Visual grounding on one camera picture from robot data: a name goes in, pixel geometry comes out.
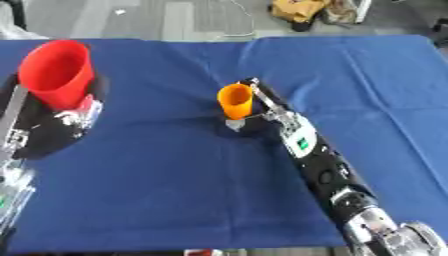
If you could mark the red plastic cup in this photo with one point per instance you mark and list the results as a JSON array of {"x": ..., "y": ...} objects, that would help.
[{"x": 57, "y": 73}]

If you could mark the yellow bag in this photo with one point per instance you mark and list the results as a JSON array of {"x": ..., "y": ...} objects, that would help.
[{"x": 297, "y": 10}]

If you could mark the orange plastic cup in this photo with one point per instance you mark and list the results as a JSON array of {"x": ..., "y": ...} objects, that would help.
[{"x": 236, "y": 101}]

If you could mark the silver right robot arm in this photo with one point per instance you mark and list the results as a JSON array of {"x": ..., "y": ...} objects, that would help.
[{"x": 379, "y": 226}]

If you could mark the clear plastic bag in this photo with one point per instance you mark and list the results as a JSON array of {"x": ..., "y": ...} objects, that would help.
[{"x": 16, "y": 31}]

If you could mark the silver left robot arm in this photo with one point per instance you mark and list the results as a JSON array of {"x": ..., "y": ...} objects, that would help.
[{"x": 13, "y": 190}]

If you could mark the black chair base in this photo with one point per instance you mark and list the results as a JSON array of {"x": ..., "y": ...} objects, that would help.
[{"x": 440, "y": 31}]

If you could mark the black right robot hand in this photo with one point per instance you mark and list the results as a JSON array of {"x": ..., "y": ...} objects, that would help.
[{"x": 322, "y": 166}]

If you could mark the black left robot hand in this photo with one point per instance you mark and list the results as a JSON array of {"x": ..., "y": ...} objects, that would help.
[{"x": 52, "y": 133}]

